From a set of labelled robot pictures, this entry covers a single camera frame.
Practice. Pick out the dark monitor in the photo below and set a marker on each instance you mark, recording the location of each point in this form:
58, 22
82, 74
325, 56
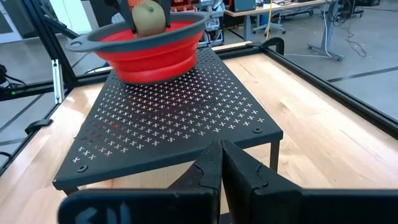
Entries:
244, 5

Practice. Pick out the black clamp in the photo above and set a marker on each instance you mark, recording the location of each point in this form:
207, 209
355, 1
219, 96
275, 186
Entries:
37, 126
275, 42

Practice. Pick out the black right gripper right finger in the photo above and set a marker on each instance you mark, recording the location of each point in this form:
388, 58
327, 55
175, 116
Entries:
280, 208

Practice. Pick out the office chair base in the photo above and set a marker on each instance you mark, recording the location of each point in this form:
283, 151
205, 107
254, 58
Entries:
270, 28

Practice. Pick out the white cabinet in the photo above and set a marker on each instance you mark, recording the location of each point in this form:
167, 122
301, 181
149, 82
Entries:
71, 15

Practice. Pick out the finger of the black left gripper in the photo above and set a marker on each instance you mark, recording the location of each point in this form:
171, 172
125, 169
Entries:
127, 15
165, 12

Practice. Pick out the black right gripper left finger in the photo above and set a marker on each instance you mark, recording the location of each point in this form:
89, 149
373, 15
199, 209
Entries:
140, 208

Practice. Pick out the brown green kiwi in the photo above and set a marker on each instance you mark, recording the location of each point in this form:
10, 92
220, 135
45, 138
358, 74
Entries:
149, 18

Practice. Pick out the wooden top desk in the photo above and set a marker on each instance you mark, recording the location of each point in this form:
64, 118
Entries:
273, 7

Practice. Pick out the black perforated metal shelf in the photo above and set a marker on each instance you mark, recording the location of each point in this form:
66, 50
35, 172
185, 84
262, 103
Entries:
124, 171

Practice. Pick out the red grey collapsible colander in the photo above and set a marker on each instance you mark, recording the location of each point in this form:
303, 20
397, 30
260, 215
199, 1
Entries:
149, 62

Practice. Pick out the silver metal bracket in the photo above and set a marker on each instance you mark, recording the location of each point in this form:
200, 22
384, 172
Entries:
58, 81

